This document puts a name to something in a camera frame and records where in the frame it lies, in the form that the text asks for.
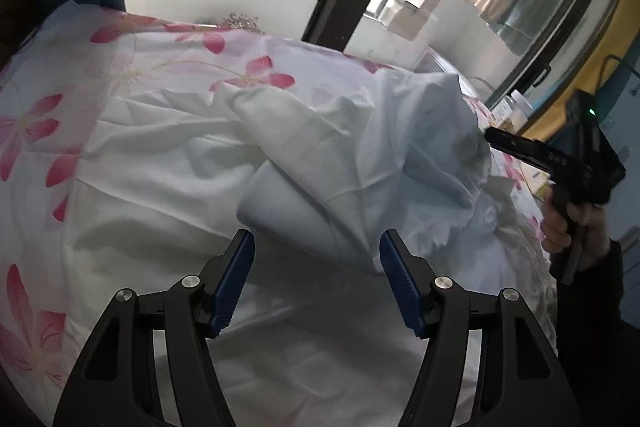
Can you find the person's right hand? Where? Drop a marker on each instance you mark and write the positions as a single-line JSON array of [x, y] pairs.
[[552, 227]]

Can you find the person's right forearm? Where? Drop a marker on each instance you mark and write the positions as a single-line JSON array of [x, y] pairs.
[[595, 332]]

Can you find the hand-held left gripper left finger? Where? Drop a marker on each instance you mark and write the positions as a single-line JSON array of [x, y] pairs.
[[232, 282]]

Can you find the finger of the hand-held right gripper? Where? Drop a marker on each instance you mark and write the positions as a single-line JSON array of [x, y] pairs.
[[520, 149]]

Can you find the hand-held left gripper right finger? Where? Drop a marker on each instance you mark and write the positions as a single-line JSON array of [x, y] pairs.
[[400, 287]]

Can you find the grey-blue hanging garment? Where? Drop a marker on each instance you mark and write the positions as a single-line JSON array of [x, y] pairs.
[[535, 17]]

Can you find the grey sparkly object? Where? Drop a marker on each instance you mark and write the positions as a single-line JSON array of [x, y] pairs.
[[240, 21]]

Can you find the white hooded jacket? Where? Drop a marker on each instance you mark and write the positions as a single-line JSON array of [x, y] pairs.
[[350, 147]]

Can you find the white ribbed appliance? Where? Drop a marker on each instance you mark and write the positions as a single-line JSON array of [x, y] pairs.
[[430, 64]]

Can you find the pink floral bed sheet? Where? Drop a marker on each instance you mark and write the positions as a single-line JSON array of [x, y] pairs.
[[150, 57]]

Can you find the yellow tissue pack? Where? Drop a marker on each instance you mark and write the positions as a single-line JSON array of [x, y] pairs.
[[540, 187]]

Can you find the clear plastic snack jar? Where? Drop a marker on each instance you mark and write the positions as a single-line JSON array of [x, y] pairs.
[[517, 107]]

